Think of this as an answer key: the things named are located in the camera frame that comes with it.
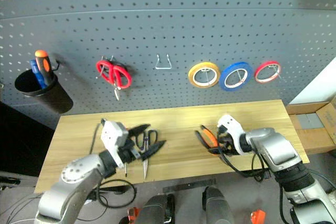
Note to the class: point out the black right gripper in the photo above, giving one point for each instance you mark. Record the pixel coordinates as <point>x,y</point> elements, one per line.
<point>226,140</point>

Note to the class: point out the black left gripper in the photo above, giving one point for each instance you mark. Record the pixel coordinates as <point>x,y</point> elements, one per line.
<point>129,150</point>

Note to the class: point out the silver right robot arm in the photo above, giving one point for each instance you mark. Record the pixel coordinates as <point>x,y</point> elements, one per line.
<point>283,155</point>

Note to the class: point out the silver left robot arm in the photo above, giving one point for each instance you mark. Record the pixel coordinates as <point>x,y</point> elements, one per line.
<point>76,182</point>

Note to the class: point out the blue tape roll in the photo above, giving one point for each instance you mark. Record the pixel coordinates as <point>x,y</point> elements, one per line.
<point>223,79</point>

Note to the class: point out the yellow tape roll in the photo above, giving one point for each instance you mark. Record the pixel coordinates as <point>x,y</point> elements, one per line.
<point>193,77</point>

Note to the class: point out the red tape roll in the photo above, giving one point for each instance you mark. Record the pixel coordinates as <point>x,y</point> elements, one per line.
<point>258,73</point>

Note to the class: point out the grey metal pegboard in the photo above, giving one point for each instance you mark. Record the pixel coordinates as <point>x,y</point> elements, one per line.
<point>162,24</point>

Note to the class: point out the orange and black pliers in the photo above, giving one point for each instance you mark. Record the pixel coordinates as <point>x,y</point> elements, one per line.
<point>210,136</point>

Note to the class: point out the wooden table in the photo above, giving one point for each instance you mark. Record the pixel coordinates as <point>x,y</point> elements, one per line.
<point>173,119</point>

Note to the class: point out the thin metal shaft screwdriver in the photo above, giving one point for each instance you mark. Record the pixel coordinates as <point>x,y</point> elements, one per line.
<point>126,170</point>

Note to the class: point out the dark rounded shape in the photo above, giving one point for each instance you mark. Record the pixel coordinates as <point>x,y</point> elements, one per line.
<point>155,209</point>
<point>218,205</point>

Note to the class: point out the orange plastic part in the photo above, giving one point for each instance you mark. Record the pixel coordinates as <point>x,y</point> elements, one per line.
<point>257,216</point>
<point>132,214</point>

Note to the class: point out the brown cardboard box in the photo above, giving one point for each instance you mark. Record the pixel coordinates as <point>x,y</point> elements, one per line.
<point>315,127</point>

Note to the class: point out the black plastic cup holder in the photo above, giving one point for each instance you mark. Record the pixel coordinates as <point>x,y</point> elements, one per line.
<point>50,95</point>

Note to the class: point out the white board panel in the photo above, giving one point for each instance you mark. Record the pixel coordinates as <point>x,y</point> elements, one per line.
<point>317,85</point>

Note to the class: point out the orange and black screwdriver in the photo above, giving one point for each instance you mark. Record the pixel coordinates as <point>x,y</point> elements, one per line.
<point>44,66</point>

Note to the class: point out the blue pen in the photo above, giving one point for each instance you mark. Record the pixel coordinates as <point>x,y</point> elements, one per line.
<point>36,75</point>

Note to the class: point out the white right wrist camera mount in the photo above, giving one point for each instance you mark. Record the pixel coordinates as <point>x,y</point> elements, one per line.
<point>233,129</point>

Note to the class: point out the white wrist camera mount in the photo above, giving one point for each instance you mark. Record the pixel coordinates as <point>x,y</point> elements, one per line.
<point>233,129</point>
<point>111,137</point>

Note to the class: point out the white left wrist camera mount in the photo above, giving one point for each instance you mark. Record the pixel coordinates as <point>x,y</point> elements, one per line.
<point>111,137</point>

